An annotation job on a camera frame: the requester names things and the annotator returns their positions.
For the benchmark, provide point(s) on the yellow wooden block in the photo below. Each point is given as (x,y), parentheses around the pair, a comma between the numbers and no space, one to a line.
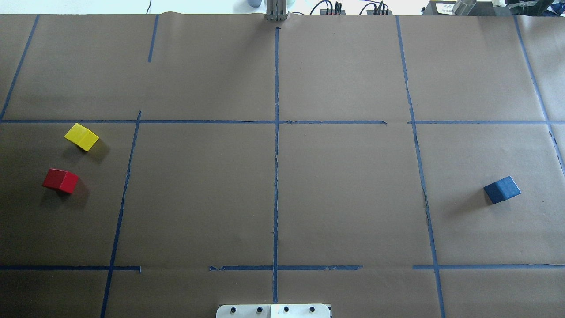
(82,137)

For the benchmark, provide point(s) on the red wooden block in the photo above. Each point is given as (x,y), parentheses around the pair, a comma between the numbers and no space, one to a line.
(61,180)

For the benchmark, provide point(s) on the blue wooden block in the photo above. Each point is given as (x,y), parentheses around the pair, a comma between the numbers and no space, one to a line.
(502,190)

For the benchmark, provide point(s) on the left black power strip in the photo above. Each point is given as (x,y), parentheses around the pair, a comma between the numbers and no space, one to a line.
(332,8)

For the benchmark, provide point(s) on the black power strip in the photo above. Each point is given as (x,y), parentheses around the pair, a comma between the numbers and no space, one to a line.
(380,8)
(332,8)

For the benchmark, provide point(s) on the right black power strip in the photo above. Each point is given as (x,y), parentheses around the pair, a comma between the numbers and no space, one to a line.
(380,8)

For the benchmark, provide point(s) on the black box with label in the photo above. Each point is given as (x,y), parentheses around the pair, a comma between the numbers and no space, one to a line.
(444,8)

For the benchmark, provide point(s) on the aluminium frame post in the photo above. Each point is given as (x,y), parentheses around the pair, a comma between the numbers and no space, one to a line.
(276,10)

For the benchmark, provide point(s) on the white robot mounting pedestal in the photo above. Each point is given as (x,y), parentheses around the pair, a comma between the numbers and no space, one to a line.
(309,310)

